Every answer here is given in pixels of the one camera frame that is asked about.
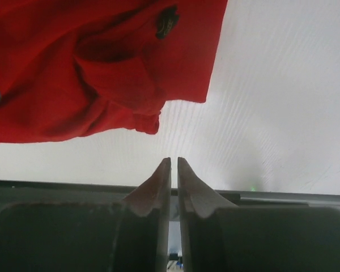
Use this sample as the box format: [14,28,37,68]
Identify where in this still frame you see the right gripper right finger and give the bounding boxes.
[178,158,340,271]

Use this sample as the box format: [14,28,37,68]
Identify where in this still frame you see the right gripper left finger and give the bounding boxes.
[0,158,171,271]

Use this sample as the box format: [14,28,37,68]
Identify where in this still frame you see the red t-shirt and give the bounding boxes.
[0,1,227,143]

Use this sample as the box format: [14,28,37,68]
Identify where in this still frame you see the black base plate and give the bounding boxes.
[0,180,340,211]

